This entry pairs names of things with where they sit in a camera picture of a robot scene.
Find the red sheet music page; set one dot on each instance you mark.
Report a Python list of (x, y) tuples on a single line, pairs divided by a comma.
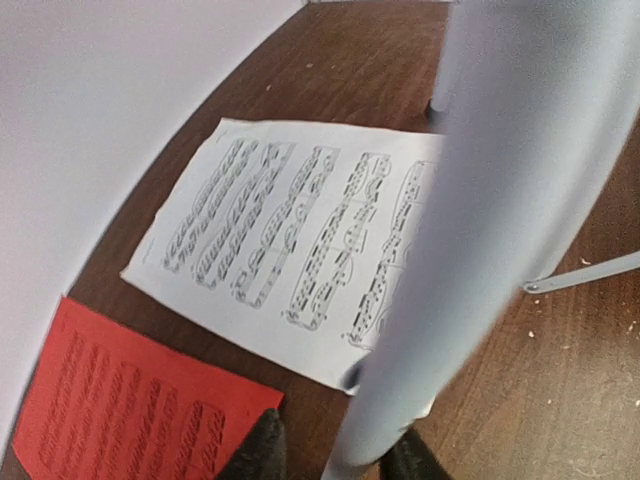
[(109, 403)]

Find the white sheet music page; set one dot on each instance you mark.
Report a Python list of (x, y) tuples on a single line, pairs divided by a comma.
[(289, 238)]

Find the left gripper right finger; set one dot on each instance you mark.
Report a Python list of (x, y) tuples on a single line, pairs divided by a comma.
[(411, 459)]

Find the white perforated music stand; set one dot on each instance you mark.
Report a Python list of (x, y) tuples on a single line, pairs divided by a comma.
[(542, 96)]

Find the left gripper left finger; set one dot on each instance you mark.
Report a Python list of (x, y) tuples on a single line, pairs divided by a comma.
[(262, 454)]

